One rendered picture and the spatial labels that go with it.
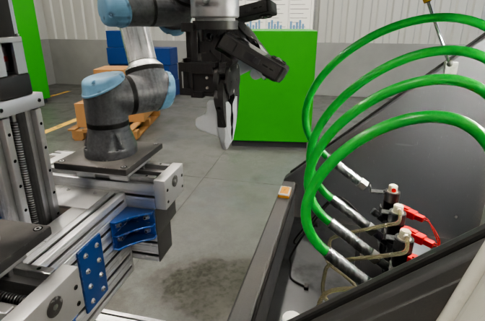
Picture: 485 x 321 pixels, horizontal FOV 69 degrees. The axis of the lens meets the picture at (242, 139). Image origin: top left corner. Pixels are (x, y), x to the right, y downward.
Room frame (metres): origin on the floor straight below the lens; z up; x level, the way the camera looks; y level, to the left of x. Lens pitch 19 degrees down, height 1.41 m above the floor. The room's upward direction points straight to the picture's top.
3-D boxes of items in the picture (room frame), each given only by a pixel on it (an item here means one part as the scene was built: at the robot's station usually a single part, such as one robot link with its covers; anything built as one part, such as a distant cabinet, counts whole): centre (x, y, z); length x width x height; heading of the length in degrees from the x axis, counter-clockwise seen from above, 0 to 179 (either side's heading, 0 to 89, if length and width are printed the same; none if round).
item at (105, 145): (0.99, 0.39, 1.09); 0.15 x 0.15 x 0.10
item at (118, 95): (1.00, 0.38, 1.20); 0.13 x 0.12 x 0.14; 130
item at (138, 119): (4.73, 1.70, 0.39); 1.20 x 0.85 x 0.79; 179
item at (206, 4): (0.58, 0.04, 1.43); 0.08 x 0.08 x 0.05
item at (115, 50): (6.97, 1.91, 0.61); 1.26 x 0.48 x 1.22; 77
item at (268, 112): (4.30, -0.34, 0.65); 0.95 x 0.86 x 1.30; 85
